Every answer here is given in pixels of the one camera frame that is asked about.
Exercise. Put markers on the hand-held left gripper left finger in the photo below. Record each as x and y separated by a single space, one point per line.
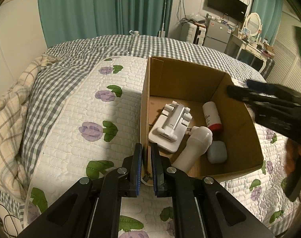
139 171

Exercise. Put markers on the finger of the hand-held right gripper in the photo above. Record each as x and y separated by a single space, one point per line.
259 84
242 93

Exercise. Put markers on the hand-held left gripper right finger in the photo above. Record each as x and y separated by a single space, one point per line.
154 171

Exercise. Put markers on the white bottle with red cap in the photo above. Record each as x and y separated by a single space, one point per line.
210 114

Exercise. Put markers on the white phone stand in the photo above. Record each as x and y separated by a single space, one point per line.
165 133

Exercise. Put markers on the white cylindrical bottle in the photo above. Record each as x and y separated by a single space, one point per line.
192 148

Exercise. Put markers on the brown cardboard box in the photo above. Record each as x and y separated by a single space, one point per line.
185 84

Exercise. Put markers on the pale earbud case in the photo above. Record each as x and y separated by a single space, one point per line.
217 152

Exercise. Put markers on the person's right hand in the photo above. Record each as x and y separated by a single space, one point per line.
293 156

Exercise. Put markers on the dark suitcase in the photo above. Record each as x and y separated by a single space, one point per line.
267 67

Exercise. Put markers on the white louvred wardrobe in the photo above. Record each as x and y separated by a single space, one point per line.
288 59

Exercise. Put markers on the white dressing table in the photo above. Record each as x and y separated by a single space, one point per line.
244 45

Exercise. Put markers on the white oval mirror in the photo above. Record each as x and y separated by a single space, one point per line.
252 24

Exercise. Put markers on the grey fridge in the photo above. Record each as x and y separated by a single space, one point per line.
217 36

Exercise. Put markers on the narrow green curtain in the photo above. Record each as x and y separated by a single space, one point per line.
267 10

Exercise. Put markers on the white suitcase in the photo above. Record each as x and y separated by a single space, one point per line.
190 33

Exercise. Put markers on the clear plastic bag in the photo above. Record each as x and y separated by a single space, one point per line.
196 17

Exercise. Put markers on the white floral quilt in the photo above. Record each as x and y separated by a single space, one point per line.
73 104

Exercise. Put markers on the white mop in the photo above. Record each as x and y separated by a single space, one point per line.
163 33

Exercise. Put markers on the clear water jug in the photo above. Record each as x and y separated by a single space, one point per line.
134 32

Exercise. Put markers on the beige plaid blanket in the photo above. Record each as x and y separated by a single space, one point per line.
9 119

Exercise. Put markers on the wide green curtain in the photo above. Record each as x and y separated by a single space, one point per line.
73 10

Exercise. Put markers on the black wall television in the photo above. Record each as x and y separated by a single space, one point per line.
226 3

